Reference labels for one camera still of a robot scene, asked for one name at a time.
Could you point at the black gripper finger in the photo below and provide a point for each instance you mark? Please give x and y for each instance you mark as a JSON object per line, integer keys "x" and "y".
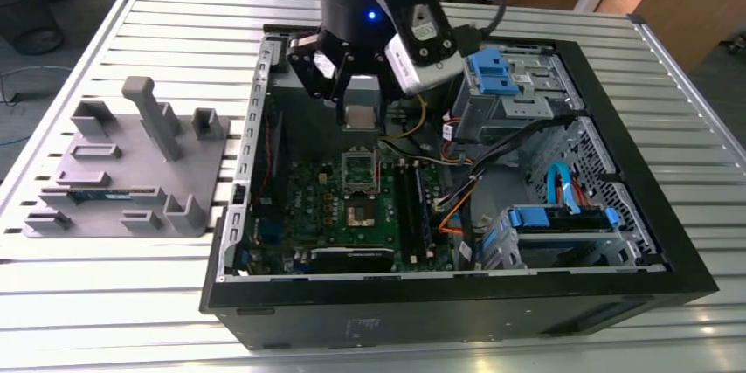
{"x": 316, "y": 71}
{"x": 385, "y": 84}

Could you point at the silver green CPU chip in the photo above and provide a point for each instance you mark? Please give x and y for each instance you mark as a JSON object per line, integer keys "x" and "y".
{"x": 360, "y": 117}

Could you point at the black CPU socket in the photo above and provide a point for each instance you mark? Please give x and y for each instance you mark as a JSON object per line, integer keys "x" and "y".
{"x": 362, "y": 216}

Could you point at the grey power supply unit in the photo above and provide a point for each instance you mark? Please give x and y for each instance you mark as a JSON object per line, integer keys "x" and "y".
{"x": 304, "y": 115}

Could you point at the blue drive latch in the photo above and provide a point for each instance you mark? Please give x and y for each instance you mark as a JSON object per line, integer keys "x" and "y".
{"x": 496, "y": 80}

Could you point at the grey metal drive cage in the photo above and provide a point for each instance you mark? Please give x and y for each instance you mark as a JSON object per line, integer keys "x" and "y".
{"x": 525, "y": 106}

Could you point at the white power connector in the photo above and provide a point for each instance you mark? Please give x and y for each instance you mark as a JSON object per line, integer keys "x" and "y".
{"x": 437, "y": 204}

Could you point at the black RAM slot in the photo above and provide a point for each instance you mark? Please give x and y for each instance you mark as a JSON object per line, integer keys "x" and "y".
{"x": 401, "y": 216}

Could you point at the green Dell motherboard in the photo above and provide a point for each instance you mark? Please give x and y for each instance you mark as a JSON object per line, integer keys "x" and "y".
{"x": 309, "y": 216}

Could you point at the grey plastic parts rack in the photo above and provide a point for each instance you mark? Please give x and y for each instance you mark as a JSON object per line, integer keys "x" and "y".
{"x": 141, "y": 163}

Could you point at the hard disk in blue carrier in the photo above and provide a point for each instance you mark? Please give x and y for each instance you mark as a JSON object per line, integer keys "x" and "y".
{"x": 528, "y": 218}

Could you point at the black graphics card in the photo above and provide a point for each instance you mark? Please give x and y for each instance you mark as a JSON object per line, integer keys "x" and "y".
{"x": 350, "y": 259}

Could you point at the blue RAM stick on rack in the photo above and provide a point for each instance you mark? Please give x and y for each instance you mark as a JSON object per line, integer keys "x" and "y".
{"x": 100, "y": 196}

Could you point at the metal disk bay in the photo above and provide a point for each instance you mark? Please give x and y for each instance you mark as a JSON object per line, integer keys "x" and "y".
{"x": 583, "y": 242}

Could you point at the black open PC case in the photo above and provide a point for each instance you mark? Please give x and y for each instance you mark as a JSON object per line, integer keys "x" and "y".
{"x": 408, "y": 316}

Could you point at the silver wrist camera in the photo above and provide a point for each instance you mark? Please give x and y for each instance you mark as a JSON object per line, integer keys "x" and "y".
{"x": 429, "y": 71}

